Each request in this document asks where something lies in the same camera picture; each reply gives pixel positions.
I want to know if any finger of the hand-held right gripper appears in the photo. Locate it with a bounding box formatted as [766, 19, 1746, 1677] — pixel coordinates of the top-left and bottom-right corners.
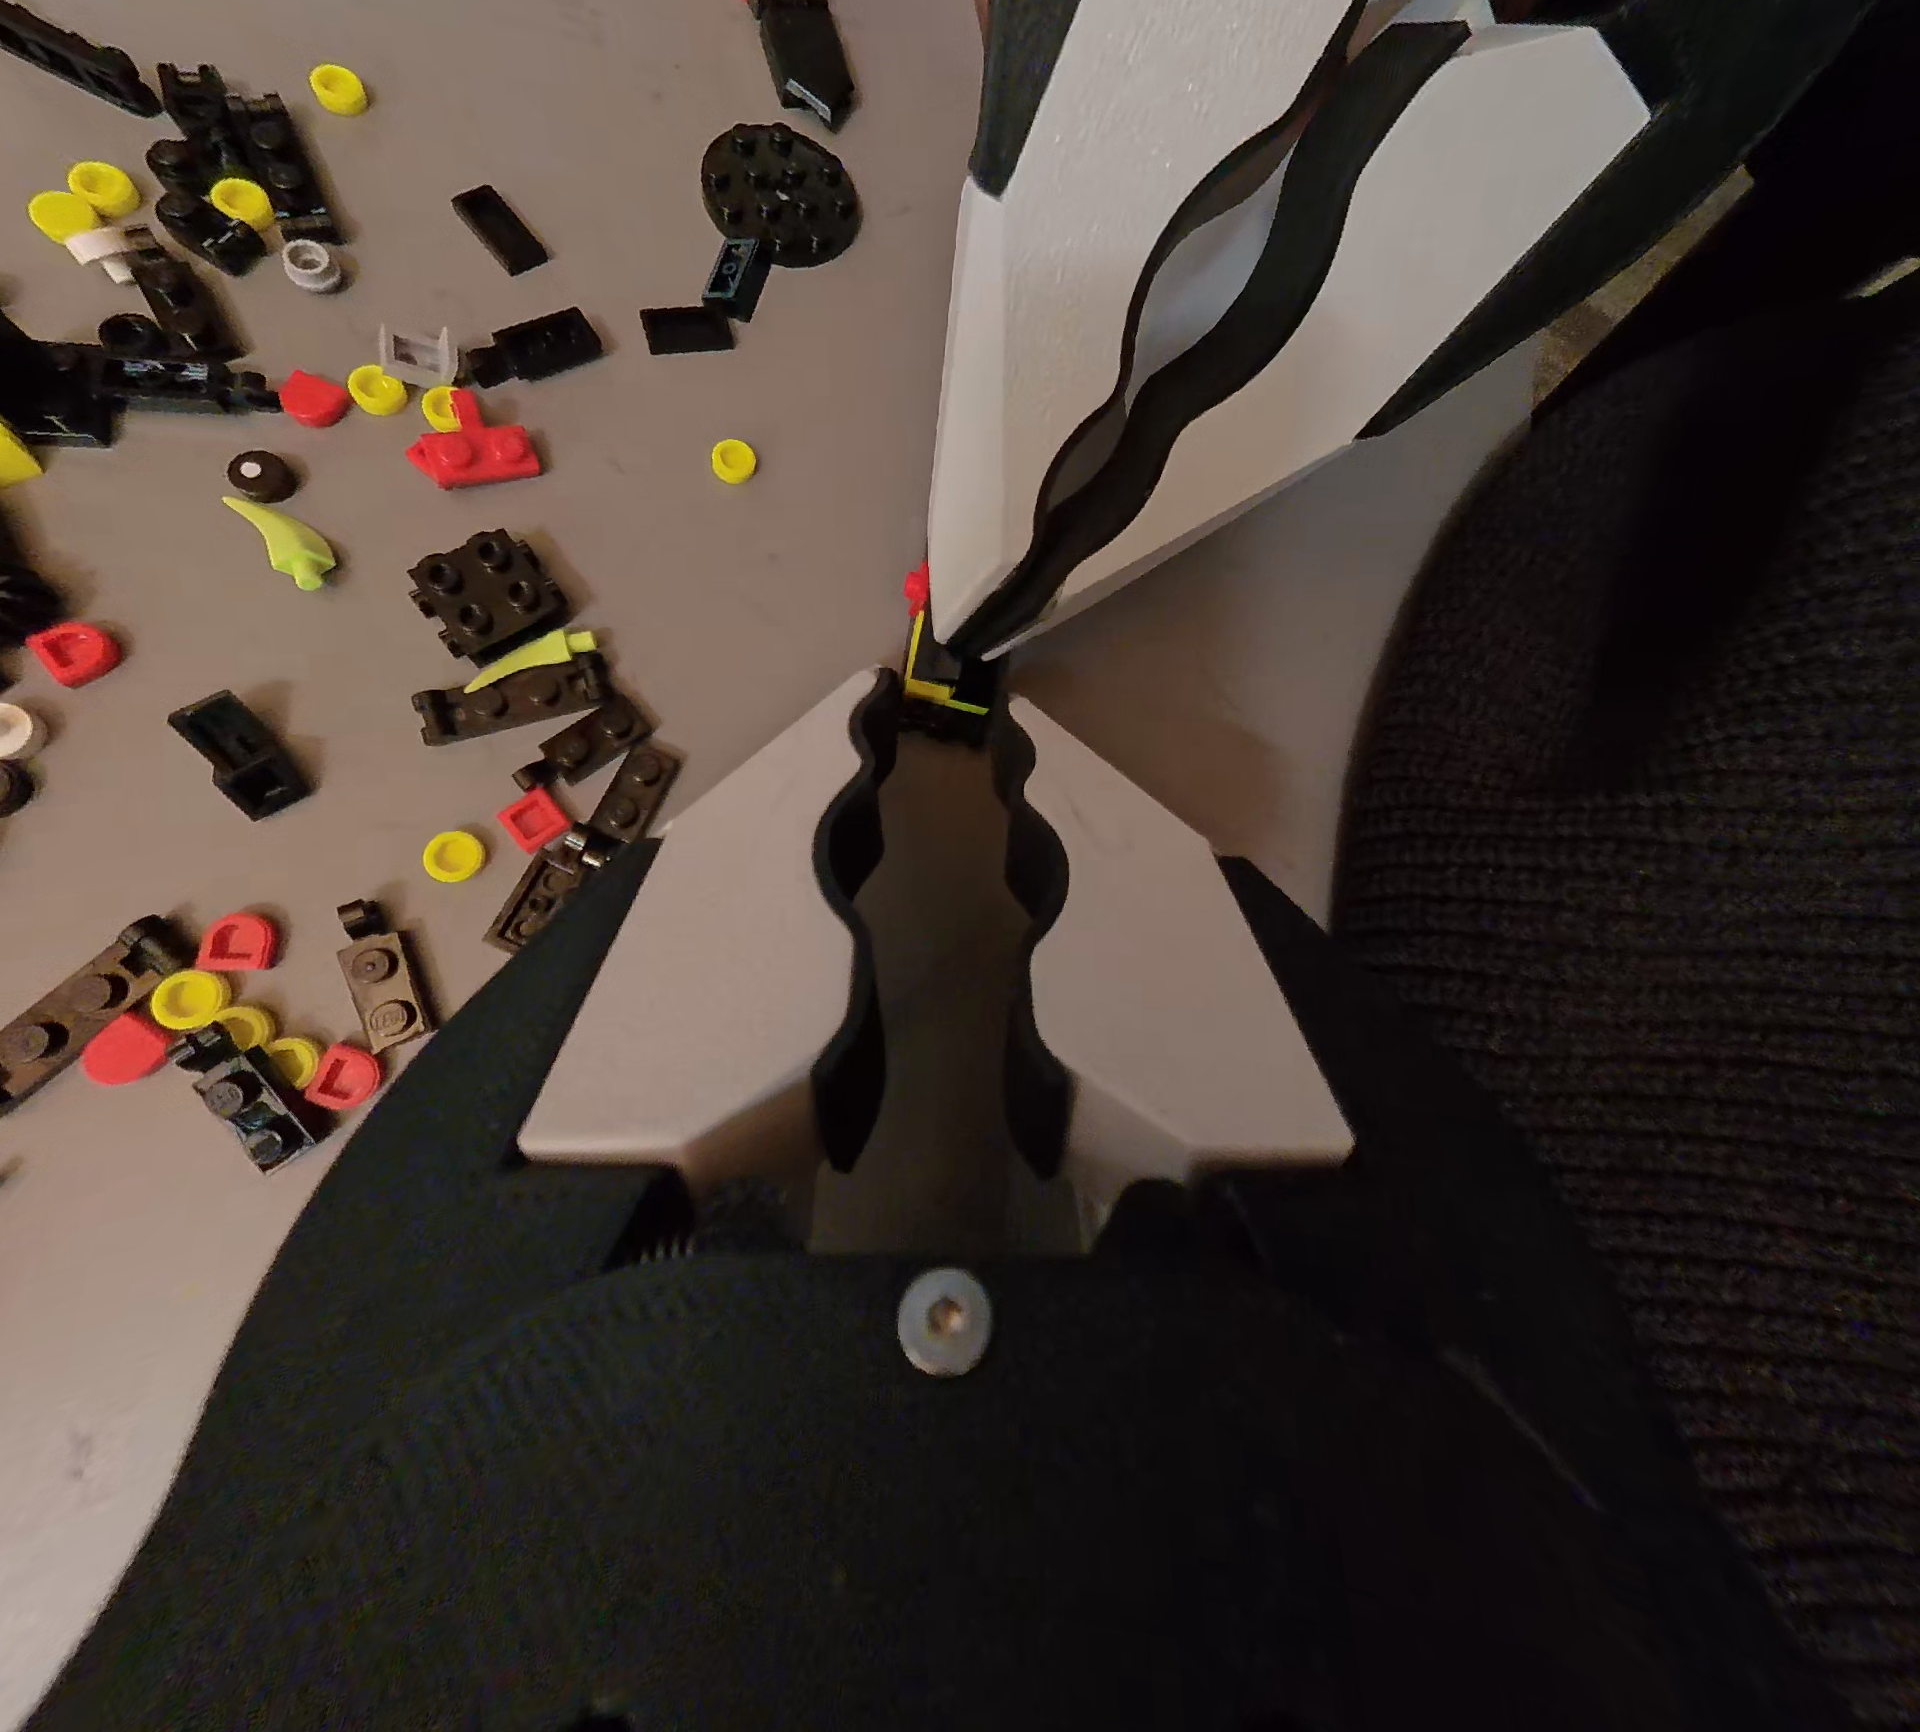
[960, 22, 1651, 658]
[930, 0, 1385, 648]

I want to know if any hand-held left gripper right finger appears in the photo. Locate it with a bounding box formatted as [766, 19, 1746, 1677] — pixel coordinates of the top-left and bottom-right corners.
[986, 693, 1356, 1232]

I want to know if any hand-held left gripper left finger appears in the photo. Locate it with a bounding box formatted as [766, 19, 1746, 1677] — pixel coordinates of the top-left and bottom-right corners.
[515, 663, 905, 1215]

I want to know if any small black red lego assembly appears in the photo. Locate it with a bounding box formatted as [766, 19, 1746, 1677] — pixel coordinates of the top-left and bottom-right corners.
[895, 561, 996, 748]

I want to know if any pile of lego pieces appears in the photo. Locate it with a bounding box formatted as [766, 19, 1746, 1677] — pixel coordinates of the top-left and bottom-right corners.
[0, 0, 760, 1179]

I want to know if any black round lego plate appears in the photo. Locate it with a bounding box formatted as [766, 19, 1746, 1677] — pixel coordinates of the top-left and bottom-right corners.
[699, 122, 862, 273]

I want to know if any person's black knit sweater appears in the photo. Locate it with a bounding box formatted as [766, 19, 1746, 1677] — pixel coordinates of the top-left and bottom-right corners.
[1325, 262, 1920, 1732]

